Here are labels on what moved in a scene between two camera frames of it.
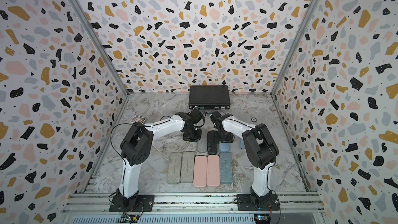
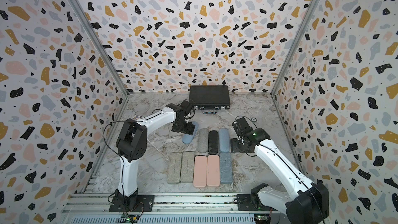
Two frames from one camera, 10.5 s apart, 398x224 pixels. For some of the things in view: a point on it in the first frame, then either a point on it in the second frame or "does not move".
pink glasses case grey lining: (200, 171) does not move
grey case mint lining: (226, 169) does not move
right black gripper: (226, 140) to (233, 145)
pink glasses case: (213, 170) does not move
